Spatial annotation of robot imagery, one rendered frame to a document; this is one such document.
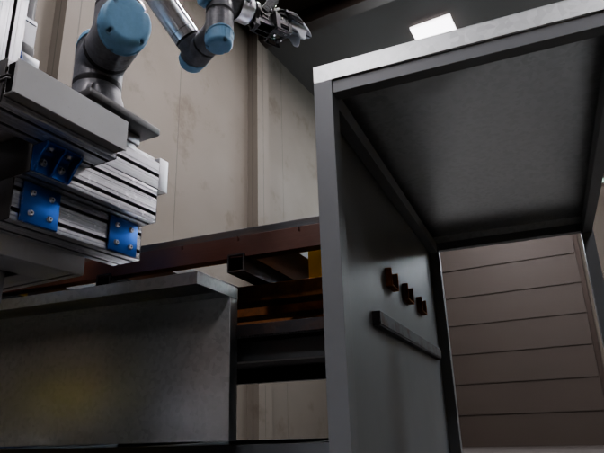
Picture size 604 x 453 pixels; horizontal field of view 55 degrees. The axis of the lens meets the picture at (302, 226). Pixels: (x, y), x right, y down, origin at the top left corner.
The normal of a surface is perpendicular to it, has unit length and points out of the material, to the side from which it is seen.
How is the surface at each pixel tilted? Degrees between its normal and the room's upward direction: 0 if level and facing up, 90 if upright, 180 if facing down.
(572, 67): 180
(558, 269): 90
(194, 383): 90
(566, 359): 90
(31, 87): 90
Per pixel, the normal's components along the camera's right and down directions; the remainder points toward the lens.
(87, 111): 0.88, -0.18
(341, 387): -0.38, -0.29
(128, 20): 0.58, -0.16
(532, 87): 0.03, 0.94
